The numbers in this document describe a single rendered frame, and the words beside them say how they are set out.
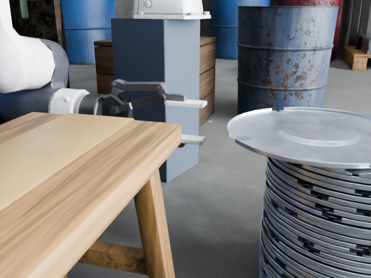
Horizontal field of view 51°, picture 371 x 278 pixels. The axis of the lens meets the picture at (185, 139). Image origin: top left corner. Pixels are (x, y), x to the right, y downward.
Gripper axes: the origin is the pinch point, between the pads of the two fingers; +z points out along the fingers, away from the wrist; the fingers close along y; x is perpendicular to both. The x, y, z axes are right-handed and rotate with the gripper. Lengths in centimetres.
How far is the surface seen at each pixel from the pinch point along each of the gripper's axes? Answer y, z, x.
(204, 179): -27.8, -5.9, 37.8
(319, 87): -10, 26, 106
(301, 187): -4.8, 20.1, -11.9
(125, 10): 23, -185, 369
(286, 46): 7, 12, 96
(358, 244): -11.4, 28.1, -13.6
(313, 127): 0.7, 21.3, 0.2
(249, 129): 0.1, 11.3, -2.1
